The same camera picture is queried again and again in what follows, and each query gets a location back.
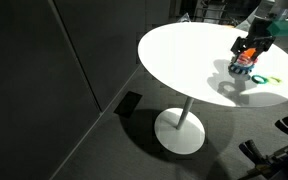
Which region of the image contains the white table pedestal base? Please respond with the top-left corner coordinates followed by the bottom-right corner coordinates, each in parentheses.
top-left (154, 96), bottom-right (206, 156)

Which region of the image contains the blue toothed ring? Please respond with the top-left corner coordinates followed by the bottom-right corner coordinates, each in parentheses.
top-left (230, 61), bottom-right (256, 73)

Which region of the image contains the lime green toothed ring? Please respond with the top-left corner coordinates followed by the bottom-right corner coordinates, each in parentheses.
top-left (266, 75), bottom-right (283, 86)

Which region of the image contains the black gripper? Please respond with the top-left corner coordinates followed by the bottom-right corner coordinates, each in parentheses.
top-left (230, 17), bottom-right (277, 55)

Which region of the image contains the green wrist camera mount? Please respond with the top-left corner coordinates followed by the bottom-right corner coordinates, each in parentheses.
top-left (267, 19), bottom-right (288, 37)

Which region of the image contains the blue gear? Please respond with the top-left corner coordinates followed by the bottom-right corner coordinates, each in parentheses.
top-left (228, 62), bottom-right (255, 76)

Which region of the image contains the black floor plate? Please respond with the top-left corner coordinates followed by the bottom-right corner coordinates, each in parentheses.
top-left (113, 91), bottom-right (144, 119)

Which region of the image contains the orange post ring holder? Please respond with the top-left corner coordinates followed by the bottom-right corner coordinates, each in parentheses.
top-left (241, 47), bottom-right (259, 60)

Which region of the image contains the dark green toothed ring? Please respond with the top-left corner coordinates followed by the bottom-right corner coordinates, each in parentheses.
top-left (251, 74), bottom-right (269, 85)

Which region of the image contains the red toothed ring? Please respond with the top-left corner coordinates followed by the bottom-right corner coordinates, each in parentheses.
top-left (236, 58), bottom-right (258, 69)

